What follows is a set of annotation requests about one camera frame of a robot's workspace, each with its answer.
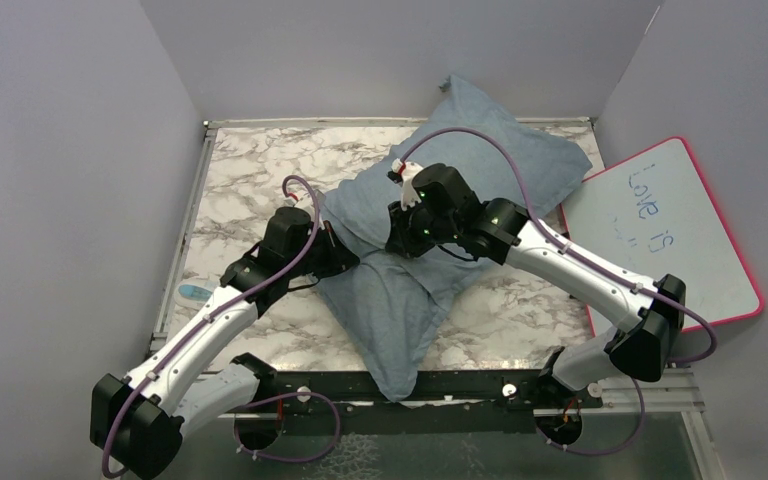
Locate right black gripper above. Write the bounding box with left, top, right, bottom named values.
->
left=385, top=194, right=459, bottom=260

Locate pink framed whiteboard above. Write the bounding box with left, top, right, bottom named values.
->
left=561, top=137, right=765, bottom=325

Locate aluminium table frame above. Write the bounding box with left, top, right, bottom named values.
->
left=99, top=117, right=728, bottom=480

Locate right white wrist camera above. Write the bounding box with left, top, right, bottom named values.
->
left=388, top=158, right=424, bottom=211

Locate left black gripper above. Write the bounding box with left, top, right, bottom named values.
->
left=286, top=221, right=361, bottom=279

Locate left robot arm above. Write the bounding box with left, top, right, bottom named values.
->
left=89, top=207, right=359, bottom=479

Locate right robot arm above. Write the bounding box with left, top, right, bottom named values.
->
left=385, top=160, right=686, bottom=407

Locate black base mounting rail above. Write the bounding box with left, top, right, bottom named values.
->
left=211, top=367, right=604, bottom=437

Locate blue packaged toothbrush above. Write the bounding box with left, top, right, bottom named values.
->
left=173, top=278, right=217, bottom=310

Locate patchwork and blue pillowcase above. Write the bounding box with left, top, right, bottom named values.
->
left=318, top=75, right=592, bottom=402

